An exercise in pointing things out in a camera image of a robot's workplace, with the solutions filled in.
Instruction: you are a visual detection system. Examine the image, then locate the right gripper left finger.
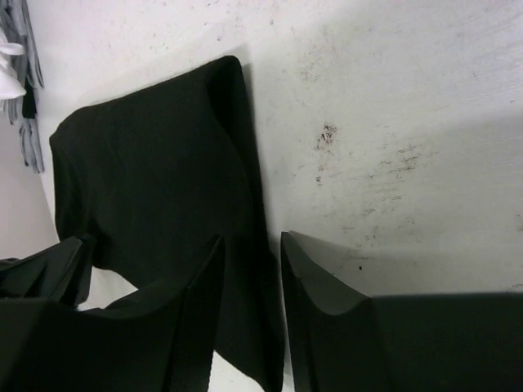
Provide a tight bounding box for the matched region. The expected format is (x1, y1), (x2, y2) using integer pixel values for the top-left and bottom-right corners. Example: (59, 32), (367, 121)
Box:
(1, 237), (225, 391)

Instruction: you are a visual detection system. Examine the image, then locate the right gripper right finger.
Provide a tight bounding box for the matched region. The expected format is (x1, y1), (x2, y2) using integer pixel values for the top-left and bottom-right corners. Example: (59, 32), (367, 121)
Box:
(280, 232), (522, 391)

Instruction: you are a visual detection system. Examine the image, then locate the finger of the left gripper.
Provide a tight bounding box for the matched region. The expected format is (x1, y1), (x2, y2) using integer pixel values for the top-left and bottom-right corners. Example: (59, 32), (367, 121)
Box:
(1, 236), (96, 306)

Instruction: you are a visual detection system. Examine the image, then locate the black tank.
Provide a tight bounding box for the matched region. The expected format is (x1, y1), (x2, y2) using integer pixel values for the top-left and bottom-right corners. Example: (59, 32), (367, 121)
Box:
(22, 78), (38, 119)
(50, 56), (284, 391)

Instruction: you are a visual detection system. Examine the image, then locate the black folded tank top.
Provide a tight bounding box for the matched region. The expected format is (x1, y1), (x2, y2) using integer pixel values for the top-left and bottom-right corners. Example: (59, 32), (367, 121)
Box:
(22, 78), (38, 119)

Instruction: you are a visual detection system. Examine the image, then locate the white folded tank top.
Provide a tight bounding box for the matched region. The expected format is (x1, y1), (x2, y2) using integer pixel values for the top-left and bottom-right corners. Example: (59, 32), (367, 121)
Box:
(0, 38), (26, 100)

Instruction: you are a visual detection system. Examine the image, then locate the grey folded tank top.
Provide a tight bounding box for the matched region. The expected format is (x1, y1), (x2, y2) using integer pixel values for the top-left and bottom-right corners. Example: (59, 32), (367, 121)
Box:
(1, 1), (45, 174)

